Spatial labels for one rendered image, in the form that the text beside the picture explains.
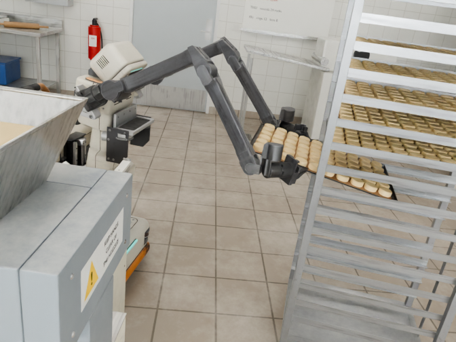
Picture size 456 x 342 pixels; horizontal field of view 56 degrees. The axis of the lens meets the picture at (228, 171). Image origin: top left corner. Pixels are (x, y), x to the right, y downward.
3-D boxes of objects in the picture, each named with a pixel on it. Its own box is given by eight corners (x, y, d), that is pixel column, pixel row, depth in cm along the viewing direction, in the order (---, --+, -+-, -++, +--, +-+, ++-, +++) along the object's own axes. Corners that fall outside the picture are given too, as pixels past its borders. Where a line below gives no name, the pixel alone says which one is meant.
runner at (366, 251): (297, 240, 219) (298, 235, 218) (297, 237, 221) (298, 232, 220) (427, 269, 209) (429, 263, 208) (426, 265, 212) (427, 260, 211)
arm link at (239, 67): (227, 53, 204) (224, 60, 194) (237, 47, 202) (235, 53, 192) (269, 127, 219) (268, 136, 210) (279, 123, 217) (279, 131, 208)
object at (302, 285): (291, 286, 183) (292, 279, 182) (292, 281, 186) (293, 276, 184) (448, 322, 173) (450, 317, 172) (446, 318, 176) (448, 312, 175)
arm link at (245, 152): (203, 70, 161) (193, 69, 151) (216, 63, 159) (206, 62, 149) (252, 173, 164) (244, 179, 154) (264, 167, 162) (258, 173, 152)
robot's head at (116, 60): (84, 64, 179) (107, 41, 173) (108, 58, 198) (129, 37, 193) (107, 91, 181) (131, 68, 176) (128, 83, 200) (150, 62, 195)
